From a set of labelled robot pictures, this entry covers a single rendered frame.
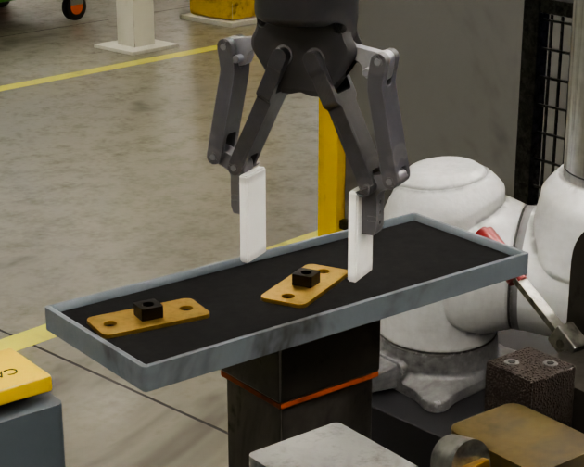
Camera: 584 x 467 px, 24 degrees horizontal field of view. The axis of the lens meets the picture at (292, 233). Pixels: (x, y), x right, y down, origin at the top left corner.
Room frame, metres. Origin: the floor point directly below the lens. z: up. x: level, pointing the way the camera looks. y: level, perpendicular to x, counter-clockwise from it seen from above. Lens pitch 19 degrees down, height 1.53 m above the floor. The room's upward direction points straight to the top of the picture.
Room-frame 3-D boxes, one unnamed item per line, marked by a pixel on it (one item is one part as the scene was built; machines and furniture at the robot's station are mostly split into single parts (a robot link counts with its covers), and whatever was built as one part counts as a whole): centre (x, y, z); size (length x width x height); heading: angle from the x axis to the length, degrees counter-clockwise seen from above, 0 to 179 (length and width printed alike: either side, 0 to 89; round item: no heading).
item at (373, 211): (0.94, -0.07, 1.24); 0.03 x 0.01 x 0.05; 63
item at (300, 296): (0.97, -0.01, 1.17); 0.08 x 0.04 x 0.01; 153
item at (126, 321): (0.91, 0.10, 1.17); 0.08 x 0.04 x 0.01; 119
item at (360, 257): (0.95, -0.05, 1.21); 0.03 x 0.01 x 0.07; 153
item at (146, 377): (0.98, -0.01, 1.16); 0.37 x 0.14 x 0.02; 128
